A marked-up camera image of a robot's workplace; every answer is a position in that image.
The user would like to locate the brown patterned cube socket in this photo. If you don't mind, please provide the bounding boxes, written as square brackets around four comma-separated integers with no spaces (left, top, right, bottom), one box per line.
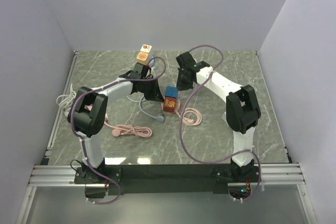
[163,100,176,113]

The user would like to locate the pink power strip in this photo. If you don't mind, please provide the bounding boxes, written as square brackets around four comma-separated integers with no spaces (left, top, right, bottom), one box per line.
[85,105,92,111]

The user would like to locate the pink power strip cable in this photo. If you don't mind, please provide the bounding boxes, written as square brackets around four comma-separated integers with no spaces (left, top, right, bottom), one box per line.
[103,113,153,138]

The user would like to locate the white patterned cube socket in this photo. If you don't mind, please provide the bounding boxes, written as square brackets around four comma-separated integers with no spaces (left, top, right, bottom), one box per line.
[140,44,152,54]

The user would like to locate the yellow patterned cube socket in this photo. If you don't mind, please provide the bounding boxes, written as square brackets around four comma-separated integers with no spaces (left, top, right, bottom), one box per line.
[136,51,150,65]

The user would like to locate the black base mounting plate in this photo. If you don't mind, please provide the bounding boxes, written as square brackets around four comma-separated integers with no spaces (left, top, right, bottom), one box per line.
[74,164,260,198]

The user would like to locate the light blue power cable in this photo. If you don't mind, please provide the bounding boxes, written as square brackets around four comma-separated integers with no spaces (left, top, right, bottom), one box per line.
[127,56,165,123]

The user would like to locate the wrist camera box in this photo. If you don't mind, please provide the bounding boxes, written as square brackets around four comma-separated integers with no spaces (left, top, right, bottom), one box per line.
[176,51,197,69]
[132,62,151,79]

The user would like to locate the pink round socket base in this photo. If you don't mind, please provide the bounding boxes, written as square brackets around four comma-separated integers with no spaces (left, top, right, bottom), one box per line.
[161,98,181,114]

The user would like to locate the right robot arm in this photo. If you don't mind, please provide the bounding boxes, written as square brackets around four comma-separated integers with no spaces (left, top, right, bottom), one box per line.
[177,61,261,182]

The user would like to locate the aluminium rail frame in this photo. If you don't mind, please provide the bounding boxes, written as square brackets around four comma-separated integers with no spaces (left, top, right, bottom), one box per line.
[14,49,320,224]

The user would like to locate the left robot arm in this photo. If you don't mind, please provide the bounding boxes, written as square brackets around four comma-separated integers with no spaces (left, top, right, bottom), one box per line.
[68,77,163,183]

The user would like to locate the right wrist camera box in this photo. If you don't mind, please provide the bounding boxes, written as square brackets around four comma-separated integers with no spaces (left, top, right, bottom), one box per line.
[176,51,197,69]

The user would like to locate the blue cube socket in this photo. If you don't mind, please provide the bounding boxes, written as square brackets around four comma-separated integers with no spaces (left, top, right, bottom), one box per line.
[164,86,179,102]

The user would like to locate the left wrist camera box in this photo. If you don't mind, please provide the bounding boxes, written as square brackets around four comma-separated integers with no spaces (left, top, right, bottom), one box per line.
[132,62,151,79]

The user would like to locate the white power cable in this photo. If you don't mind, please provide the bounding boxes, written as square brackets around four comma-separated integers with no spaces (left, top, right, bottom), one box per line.
[56,83,77,112]

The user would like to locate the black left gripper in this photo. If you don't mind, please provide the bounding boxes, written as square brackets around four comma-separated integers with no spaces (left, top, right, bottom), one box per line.
[140,78,165,103]

